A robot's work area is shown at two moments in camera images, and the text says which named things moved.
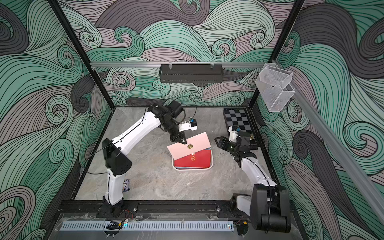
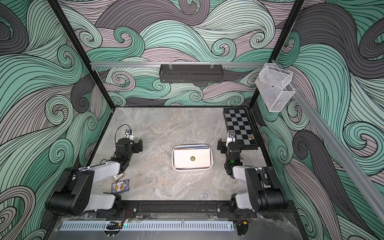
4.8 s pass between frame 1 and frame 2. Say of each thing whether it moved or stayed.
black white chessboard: stayed
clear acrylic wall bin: stayed
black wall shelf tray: stayed
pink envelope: moved
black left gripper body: moved
